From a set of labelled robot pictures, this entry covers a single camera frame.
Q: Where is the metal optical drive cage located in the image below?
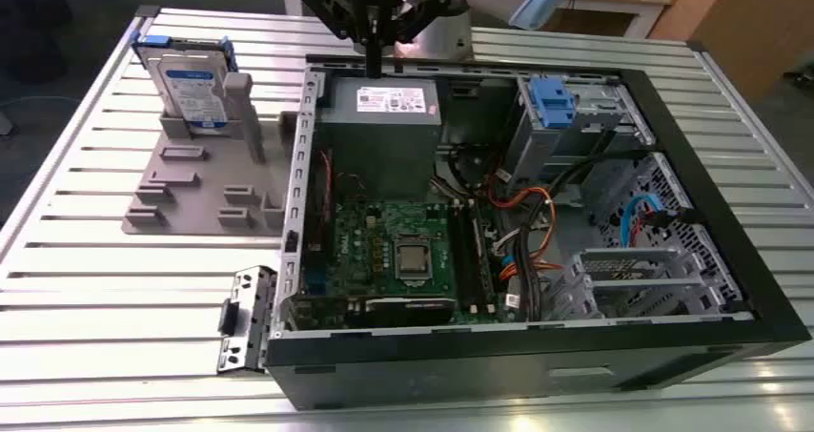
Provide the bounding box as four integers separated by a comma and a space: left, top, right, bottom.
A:
508, 76, 657, 185

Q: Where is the orange power wire bundle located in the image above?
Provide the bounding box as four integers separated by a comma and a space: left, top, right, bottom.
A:
489, 187, 565, 280

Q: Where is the hard disk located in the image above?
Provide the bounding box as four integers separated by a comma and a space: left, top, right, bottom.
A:
131, 34, 238, 129

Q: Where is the grey parts rack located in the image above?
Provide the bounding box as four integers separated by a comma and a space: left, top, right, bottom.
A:
122, 72, 301, 237

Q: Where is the grey power supply unit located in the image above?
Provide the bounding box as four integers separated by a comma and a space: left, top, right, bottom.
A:
315, 76, 445, 202

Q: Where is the green motherboard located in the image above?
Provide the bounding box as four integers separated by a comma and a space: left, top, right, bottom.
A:
299, 197, 510, 328

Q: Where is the black graphics card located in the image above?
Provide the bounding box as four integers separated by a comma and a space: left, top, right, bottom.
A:
285, 294, 458, 331

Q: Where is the black PC case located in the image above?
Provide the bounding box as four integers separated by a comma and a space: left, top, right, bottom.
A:
263, 53, 813, 410

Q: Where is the black RAM slot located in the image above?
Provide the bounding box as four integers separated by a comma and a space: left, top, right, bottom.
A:
448, 197, 480, 313
466, 196, 501, 312

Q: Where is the wooden cabinet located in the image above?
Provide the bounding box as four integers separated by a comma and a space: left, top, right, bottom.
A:
654, 0, 814, 102

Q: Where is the silver CPU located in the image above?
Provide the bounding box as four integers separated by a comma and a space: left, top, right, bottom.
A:
397, 243, 434, 280

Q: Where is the blue data wire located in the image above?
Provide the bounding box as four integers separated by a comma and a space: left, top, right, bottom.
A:
620, 195, 657, 250

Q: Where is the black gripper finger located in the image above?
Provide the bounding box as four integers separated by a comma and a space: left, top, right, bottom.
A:
293, 0, 378, 79
374, 0, 450, 79

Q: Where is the blue drive cage latch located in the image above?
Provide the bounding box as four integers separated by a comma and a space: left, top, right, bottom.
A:
529, 77, 578, 131

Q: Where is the black office chair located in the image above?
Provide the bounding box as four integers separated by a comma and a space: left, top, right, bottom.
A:
0, 0, 71, 85

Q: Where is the metal hinged case bracket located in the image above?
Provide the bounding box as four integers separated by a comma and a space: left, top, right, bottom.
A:
215, 264, 279, 375

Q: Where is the thick black internal cable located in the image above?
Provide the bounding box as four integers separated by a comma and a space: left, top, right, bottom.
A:
514, 149, 657, 321

